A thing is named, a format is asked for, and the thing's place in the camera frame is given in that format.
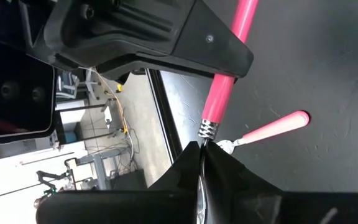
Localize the pink-handled silver fork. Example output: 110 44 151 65
216 110 310 156
196 0 260 224

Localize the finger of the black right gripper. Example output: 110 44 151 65
42 0 254 78
98 53 239 84

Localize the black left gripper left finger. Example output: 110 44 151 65
35 141 203 224

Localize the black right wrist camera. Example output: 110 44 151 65
0 40 57 144

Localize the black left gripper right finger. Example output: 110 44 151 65
203 142 358 224

